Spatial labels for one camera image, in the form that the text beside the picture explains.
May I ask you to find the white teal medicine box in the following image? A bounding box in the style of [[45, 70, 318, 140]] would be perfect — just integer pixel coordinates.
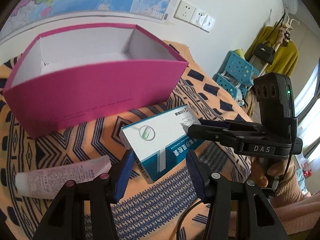
[[119, 105, 204, 184]]

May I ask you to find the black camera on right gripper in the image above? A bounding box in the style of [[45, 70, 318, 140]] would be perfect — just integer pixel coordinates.
[[253, 72, 297, 141]]

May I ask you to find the blue perforated plastic basket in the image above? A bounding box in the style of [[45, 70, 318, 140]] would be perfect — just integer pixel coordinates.
[[213, 49, 259, 106]]

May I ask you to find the black handbag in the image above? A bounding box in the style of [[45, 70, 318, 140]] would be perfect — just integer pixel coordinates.
[[253, 41, 276, 64]]

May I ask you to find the pink open cardboard box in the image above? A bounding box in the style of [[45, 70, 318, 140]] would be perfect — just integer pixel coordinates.
[[3, 23, 188, 138]]

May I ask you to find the right hand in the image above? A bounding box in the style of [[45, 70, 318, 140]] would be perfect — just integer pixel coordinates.
[[249, 157, 295, 187]]

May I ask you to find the mustard yellow hanging garment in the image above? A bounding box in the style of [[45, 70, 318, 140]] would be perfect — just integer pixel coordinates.
[[245, 26, 298, 76]]

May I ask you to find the white wall socket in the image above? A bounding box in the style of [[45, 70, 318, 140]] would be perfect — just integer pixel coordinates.
[[189, 8, 207, 28], [174, 0, 196, 23]]

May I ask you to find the white wall socket left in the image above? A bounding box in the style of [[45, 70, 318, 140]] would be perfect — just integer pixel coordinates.
[[174, 0, 196, 23]]

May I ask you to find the black cable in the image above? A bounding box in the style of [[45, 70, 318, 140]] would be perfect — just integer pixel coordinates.
[[175, 198, 203, 240]]

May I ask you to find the white wall socket middle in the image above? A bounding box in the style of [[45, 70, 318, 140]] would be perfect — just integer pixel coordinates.
[[189, 8, 207, 28]]

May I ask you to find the pink cream tube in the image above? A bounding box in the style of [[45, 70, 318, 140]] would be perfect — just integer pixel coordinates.
[[15, 155, 111, 199]]

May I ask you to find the orange patterned tablecloth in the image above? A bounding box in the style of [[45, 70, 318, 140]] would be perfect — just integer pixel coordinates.
[[1, 42, 251, 239]]

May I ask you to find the white wall switch right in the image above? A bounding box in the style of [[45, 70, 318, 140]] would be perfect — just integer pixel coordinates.
[[201, 15, 215, 33]]

